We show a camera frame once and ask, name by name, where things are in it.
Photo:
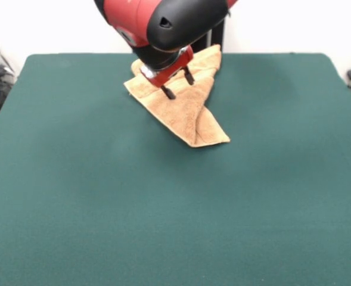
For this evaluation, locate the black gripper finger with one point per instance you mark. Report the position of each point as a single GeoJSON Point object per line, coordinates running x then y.
{"type": "Point", "coordinates": [189, 77]}
{"type": "Point", "coordinates": [168, 92]}

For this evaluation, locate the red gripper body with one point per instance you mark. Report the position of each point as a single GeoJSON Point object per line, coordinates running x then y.
{"type": "Point", "coordinates": [172, 73]}

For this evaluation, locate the orange terry towel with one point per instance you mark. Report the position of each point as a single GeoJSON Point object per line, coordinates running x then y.
{"type": "Point", "coordinates": [193, 113]}

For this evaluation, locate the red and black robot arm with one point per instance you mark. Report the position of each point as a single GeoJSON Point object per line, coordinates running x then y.
{"type": "Point", "coordinates": [163, 24]}

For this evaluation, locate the dark green table cloth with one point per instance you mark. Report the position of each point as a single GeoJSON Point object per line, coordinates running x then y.
{"type": "Point", "coordinates": [88, 208]}

